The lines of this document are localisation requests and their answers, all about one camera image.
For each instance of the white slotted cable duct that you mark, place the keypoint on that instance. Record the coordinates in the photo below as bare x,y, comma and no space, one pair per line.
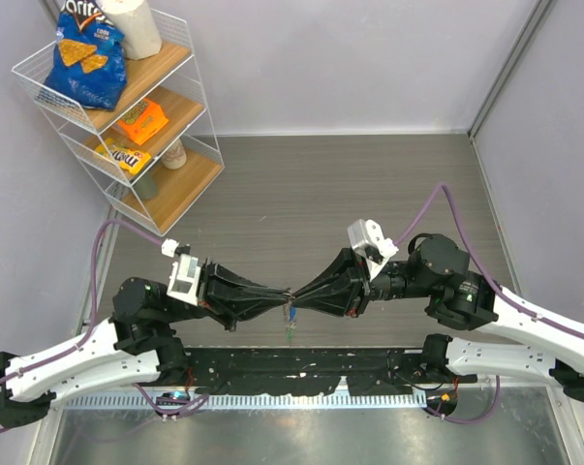
339,399

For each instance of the beige paper cup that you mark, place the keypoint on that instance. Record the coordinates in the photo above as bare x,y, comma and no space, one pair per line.
175,156

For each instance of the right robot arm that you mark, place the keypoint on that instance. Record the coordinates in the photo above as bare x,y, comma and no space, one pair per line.
546,346

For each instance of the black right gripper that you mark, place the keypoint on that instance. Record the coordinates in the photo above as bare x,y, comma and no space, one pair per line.
342,288

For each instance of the paper towel roll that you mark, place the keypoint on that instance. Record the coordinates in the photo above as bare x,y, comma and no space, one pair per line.
134,19

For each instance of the yellow M&Ms candy bag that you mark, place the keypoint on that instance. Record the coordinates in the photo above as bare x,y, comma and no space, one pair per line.
133,161

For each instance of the blue Doritos chip bag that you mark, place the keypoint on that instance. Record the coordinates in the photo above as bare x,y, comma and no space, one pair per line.
88,60

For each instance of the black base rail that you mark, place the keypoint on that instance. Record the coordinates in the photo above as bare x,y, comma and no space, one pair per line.
308,371

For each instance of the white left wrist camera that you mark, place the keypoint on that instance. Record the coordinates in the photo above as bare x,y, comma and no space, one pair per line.
184,279

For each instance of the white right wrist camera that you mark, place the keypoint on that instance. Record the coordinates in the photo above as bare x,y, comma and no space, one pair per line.
368,241

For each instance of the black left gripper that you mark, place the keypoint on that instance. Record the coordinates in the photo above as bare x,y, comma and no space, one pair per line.
218,288

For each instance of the orange Reeses candy bag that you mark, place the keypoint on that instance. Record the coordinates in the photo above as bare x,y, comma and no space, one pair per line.
142,122

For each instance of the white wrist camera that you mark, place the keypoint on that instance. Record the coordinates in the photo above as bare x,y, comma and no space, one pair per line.
184,279
368,241

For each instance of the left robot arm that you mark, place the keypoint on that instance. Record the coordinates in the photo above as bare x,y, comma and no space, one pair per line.
136,344

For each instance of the white wire shelf rack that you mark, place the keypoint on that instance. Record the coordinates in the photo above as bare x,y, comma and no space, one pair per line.
156,153

